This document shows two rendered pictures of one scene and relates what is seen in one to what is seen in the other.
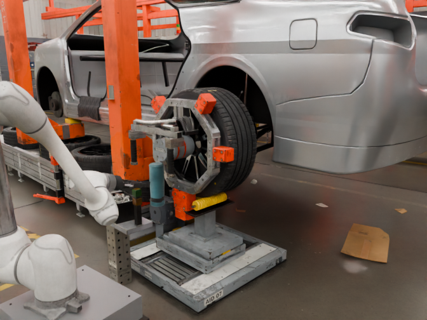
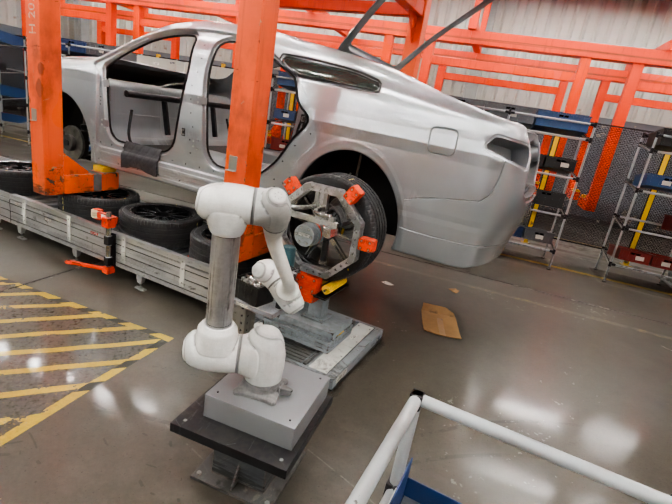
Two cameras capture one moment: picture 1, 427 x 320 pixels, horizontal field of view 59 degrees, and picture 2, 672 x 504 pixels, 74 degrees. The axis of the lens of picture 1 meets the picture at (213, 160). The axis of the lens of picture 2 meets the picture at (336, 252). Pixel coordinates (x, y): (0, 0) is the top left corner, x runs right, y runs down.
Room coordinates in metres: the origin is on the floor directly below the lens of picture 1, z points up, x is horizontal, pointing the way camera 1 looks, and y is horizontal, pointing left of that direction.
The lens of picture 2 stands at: (-0.25, 0.99, 1.53)
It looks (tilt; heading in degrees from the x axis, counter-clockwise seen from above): 17 degrees down; 339
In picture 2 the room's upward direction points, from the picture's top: 10 degrees clockwise
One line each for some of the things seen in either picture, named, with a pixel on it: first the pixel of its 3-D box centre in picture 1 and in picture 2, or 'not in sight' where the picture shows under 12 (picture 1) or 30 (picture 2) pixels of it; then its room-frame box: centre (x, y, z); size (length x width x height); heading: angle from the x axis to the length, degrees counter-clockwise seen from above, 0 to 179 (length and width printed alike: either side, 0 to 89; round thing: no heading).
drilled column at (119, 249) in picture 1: (119, 250); (241, 333); (2.10, 0.58, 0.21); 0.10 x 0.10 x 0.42; 45
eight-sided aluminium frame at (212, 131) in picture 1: (183, 145); (318, 230); (2.17, 0.18, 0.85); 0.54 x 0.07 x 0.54; 45
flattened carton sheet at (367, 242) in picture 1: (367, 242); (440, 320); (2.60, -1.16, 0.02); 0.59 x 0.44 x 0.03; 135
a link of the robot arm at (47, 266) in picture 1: (51, 263); (263, 352); (1.30, 0.62, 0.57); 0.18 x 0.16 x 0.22; 78
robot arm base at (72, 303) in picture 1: (60, 298); (266, 383); (1.29, 0.60, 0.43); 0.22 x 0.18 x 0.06; 59
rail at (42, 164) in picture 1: (61, 176); (108, 241); (3.46, 1.46, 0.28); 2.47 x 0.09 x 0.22; 45
